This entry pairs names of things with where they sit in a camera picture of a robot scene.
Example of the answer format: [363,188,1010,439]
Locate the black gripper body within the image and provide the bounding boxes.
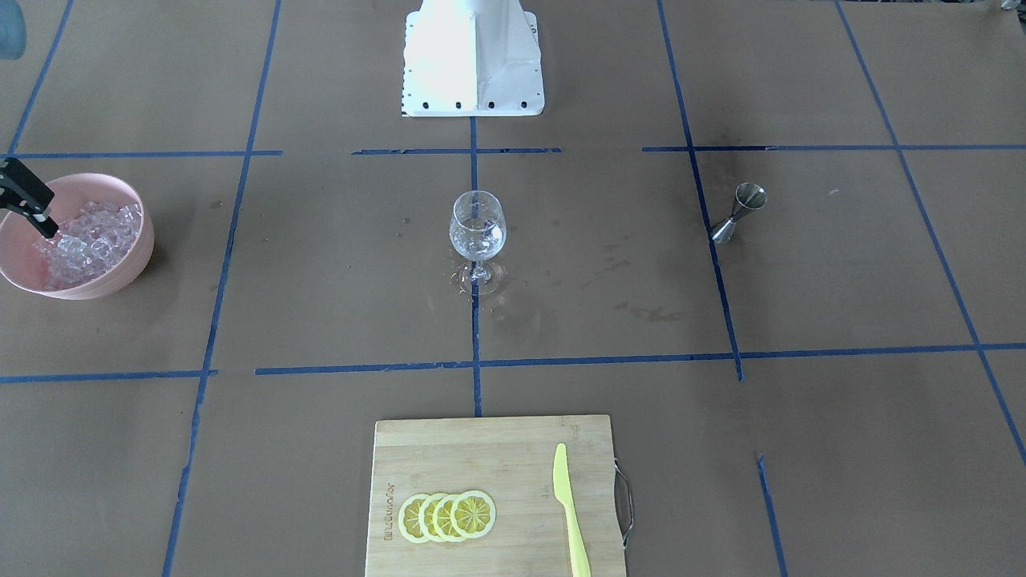
[1,158,55,218]

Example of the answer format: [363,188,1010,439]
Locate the steel cocktail jigger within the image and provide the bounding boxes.
[710,183,767,244]

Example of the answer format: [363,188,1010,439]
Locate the clear ice cubes pile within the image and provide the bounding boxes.
[33,201,143,291]

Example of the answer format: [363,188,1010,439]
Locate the clear wine glass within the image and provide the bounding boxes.
[448,190,508,295]

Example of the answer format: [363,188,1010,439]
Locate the pink plastic bowl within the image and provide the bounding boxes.
[1,174,154,300]

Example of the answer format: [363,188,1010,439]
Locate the yellow lemon slices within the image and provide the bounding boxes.
[397,490,498,544]

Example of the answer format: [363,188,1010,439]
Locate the bamboo cutting board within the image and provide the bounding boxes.
[364,415,627,576]

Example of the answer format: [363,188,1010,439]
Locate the yellow plastic knife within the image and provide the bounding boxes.
[551,443,592,576]

